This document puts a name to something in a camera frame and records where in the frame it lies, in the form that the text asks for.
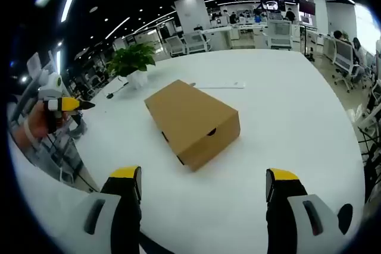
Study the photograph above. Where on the white square pillar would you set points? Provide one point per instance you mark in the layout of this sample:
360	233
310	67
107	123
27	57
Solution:
190	13

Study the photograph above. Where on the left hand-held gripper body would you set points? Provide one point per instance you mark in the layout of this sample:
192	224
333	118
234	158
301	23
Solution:
50	84

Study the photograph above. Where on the brown cardboard shoe box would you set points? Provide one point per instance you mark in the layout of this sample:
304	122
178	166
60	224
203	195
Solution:
190	117

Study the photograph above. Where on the grey office chair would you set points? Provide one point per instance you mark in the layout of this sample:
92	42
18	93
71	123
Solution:
78	127

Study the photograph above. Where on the dark wall monitor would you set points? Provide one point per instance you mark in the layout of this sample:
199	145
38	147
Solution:
307	6

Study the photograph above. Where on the white table socket panel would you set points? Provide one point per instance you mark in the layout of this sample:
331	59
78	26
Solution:
220	85

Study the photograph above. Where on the potted green plant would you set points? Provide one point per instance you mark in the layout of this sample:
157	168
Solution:
134	57

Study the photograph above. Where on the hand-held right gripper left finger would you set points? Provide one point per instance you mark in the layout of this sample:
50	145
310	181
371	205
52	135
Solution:
128	221

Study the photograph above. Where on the white mesh chair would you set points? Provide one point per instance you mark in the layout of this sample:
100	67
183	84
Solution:
280	34

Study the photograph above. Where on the white wristband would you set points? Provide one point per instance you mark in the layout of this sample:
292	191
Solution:
29	130

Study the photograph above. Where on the person's left hand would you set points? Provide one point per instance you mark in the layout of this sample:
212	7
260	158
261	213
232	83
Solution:
38	123

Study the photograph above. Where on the white office chair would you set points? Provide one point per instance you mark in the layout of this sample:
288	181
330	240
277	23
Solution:
176	45
343	54
196	43

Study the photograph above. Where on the hanging display screen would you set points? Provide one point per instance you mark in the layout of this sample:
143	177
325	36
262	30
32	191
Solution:
272	4

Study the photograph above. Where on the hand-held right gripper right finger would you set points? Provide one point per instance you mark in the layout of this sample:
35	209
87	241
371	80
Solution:
282	221

